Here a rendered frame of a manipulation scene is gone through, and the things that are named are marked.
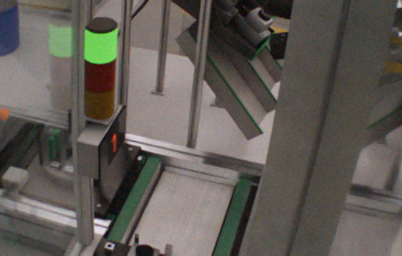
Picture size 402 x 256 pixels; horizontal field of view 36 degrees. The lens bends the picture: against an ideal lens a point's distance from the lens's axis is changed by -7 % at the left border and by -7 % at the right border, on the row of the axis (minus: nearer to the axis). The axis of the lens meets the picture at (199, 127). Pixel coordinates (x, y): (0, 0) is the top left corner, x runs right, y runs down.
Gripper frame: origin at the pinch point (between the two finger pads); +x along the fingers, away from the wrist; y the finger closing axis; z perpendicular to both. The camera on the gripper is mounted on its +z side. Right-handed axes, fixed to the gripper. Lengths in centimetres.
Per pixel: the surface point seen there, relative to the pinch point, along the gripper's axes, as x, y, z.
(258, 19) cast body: -1.3, -21.0, 13.7
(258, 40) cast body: 3.3, -20.4, 13.1
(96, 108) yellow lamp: -3.8, 26.5, 31.1
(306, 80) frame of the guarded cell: -50, 89, 0
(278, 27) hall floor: 124, -290, 30
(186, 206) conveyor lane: 33.0, 3.0, 20.7
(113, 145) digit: 4.5, 24.0, 29.0
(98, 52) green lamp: -13.6, 26.4, 30.8
